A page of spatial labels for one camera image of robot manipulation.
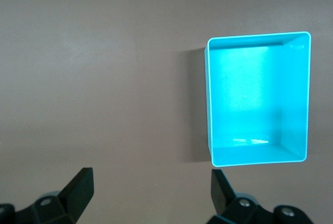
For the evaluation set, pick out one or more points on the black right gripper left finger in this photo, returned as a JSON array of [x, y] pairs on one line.
[[59, 205]]

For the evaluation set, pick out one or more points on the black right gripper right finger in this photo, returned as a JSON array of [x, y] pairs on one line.
[[239, 208]]

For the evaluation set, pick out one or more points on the turquoise plastic bin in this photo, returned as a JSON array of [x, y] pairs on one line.
[[247, 99]]

